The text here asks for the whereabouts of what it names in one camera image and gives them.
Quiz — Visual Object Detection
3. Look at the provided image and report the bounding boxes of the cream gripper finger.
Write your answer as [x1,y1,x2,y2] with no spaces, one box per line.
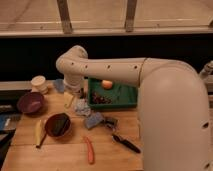
[64,92,74,108]

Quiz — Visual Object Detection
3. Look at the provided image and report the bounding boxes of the light grey towel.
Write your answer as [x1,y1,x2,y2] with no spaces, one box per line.
[74,99,91,117]

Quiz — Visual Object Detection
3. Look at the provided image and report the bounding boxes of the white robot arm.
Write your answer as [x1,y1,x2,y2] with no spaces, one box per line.
[56,46,211,171]

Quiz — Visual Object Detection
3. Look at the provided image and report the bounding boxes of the green plastic tray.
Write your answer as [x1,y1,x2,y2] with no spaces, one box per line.
[87,78,138,109]

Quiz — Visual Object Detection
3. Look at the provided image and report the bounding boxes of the small dark metal cup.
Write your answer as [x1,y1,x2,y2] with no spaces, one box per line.
[79,88,85,99]

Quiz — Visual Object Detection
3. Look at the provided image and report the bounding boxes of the blue cup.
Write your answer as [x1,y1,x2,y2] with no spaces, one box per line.
[53,79,65,93]

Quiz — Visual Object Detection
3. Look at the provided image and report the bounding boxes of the dark red grapes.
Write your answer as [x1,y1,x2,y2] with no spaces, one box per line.
[92,93,111,104]

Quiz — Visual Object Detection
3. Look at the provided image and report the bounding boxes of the dark red bowl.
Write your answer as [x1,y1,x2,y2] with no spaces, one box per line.
[45,113,71,138]

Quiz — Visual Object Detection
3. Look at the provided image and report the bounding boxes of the cream stacked cups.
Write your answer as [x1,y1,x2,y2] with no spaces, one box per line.
[31,75,48,94]

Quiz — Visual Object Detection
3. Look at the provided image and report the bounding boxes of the blue cloth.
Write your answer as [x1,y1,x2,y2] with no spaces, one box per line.
[84,112,104,129]

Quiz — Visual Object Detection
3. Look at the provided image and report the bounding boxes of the purple bowl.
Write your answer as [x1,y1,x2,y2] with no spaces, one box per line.
[17,92,44,114]

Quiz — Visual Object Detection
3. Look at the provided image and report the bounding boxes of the yellow banana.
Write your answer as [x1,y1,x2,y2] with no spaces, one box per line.
[35,120,44,145]

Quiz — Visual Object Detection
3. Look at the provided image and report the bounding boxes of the orange ball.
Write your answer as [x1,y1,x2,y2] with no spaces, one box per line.
[101,80,113,89]

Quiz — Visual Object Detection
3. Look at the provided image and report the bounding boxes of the orange carrot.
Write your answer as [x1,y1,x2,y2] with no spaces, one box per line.
[83,136,95,164]

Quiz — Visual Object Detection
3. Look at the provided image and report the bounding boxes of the blue object at left edge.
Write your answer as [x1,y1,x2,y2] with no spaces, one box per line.
[0,115,13,131]

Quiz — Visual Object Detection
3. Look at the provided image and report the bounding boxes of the black handled brush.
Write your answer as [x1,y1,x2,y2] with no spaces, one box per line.
[103,116,142,154]

